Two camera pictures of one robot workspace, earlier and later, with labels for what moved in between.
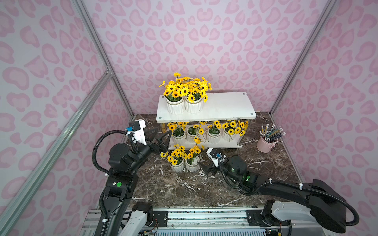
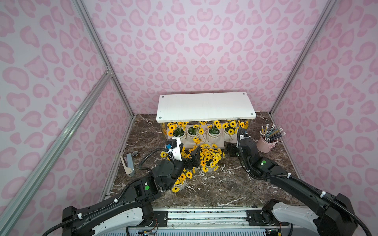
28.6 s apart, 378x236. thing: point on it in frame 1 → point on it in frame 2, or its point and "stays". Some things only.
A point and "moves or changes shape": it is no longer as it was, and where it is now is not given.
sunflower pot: x=231 y=128 stays
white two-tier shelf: x=220 y=122 stays
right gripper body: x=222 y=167 → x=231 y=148
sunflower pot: x=174 y=92 → x=181 y=182
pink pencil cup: x=269 y=137 stays
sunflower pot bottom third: x=214 y=132 stays
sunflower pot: x=178 y=136 → x=177 y=130
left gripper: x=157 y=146 → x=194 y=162
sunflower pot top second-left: x=198 y=94 moves or changes shape
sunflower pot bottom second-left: x=192 y=132 stays
